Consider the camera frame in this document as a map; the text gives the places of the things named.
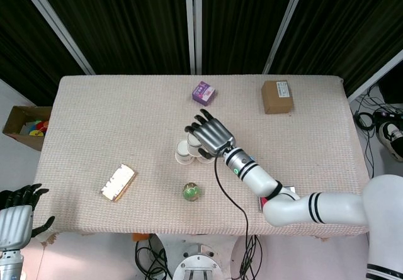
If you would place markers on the white partition frame post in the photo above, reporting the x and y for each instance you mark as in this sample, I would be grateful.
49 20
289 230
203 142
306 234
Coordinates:
285 25
193 25
376 74
56 25

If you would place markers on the white paper cup blue print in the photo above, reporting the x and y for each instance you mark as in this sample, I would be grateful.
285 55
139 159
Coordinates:
192 144

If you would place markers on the white yellow sponge block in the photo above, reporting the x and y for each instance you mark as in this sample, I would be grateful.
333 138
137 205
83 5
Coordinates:
119 182

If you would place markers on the beige woven tablecloth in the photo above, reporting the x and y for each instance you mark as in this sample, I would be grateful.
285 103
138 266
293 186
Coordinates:
126 129

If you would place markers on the green round toy ball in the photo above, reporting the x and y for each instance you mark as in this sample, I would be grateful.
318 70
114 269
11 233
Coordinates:
192 192

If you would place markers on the colourful toy pieces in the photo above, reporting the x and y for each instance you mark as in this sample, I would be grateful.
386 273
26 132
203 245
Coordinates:
36 129

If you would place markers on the black white sneaker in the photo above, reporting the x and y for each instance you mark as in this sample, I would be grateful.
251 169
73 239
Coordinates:
390 138

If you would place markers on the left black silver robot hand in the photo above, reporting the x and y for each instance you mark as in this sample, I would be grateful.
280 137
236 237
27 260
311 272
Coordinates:
14 226

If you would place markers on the small purple box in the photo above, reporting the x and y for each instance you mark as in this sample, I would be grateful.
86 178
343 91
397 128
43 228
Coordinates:
204 92

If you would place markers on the brown cardboard box white label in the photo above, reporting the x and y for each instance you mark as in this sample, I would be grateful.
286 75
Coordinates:
277 99

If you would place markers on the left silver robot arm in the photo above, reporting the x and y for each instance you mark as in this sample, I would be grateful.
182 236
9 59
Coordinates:
9 265

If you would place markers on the open cardboard box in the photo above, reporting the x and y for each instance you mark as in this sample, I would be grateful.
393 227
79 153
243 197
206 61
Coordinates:
15 126

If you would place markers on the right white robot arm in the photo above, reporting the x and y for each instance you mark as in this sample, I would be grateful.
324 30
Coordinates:
289 209

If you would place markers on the grey round robot base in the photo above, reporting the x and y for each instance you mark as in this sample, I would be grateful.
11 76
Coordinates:
196 262

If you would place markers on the orange tag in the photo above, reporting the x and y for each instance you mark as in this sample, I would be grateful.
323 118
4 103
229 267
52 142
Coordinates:
139 237

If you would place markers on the red pink card box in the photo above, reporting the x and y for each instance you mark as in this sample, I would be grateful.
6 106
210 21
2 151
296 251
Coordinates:
262 203

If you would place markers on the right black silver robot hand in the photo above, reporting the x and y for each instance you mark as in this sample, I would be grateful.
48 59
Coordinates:
214 135

